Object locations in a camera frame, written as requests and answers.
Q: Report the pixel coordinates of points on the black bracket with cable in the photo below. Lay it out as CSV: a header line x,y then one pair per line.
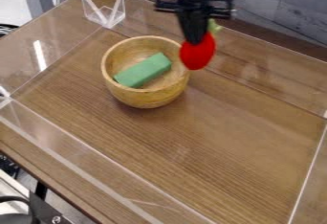
x,y
40,213

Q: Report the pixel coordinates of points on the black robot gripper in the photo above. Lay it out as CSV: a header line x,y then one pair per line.
x,y
213,8

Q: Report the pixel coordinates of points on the green rectangular block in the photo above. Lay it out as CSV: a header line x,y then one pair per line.
x,y
148,69

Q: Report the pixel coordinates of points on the red plush strawberry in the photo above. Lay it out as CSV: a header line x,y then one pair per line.
x,y
196,55

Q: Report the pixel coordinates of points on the light wooden bowl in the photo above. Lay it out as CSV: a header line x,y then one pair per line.
x,y
158,91

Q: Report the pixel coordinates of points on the clear acrylic tray enclosure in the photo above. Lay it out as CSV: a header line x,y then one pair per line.
x,y
233,154

